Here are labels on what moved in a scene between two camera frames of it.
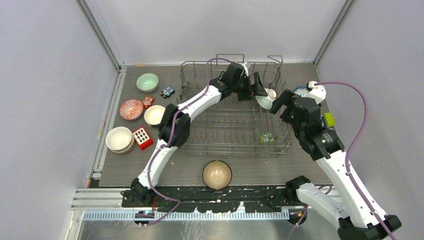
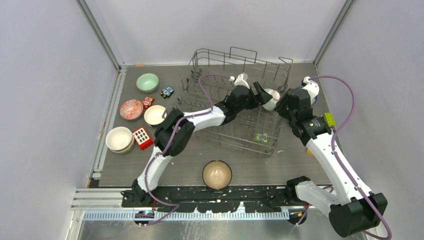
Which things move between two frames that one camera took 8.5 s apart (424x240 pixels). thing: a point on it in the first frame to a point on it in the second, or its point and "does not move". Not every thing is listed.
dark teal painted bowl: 217,174 does not move
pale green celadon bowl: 147,82 does not move
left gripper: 257,89 to 262,96
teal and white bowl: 154,114 does not move
